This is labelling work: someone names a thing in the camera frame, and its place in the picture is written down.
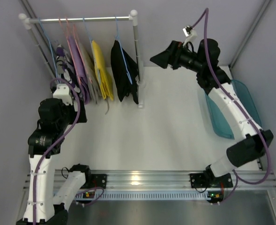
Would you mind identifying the black trousers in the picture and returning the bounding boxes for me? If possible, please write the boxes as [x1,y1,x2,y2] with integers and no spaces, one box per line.
[111,40,139,104]

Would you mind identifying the light blue wire hanger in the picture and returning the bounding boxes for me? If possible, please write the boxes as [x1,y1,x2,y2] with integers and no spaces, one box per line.
[114,15,133,85]

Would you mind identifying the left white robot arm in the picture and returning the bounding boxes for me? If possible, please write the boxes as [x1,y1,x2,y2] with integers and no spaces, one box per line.
[17,98,91,225]

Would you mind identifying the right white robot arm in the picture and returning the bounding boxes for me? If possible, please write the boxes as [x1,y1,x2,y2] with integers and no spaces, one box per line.
[150,38,274,184]

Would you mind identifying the yellow trousers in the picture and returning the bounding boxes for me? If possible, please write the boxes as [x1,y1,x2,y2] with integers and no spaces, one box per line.
[91,40,114,101]

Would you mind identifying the purple trousers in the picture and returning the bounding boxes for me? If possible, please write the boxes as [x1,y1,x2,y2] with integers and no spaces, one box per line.
[69,36,90,104]

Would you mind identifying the grey trousers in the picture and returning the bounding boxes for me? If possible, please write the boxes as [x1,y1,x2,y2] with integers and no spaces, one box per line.
[76,42,110,115]

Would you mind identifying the blue hanger far left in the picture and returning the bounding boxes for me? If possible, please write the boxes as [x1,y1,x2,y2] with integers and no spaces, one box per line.
[38,18,59,78]

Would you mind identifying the white metal clothes rack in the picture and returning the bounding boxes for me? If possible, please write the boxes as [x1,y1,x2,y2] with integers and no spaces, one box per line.
[18,9,146,109]

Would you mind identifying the teal plastic basin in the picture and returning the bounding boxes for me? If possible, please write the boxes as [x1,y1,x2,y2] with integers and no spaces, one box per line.
[205,80,262,142]

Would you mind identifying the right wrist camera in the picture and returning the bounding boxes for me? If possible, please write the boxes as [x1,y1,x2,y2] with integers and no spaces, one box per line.
[183,25,197,46]

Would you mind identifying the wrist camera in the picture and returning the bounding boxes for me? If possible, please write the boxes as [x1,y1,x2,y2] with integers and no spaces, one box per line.
[183,25,197,46]
[52,84,73,105]

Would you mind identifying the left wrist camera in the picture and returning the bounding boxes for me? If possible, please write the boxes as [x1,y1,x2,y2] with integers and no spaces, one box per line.
[52,84,73,105]

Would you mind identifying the aluminium mounting rail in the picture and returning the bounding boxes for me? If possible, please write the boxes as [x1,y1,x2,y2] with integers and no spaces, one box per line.
[22,170,276,204]

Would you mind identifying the pink wire hanger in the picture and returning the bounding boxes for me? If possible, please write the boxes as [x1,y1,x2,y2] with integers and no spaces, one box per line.
[67,22,93,86]
[59,18,81,87]

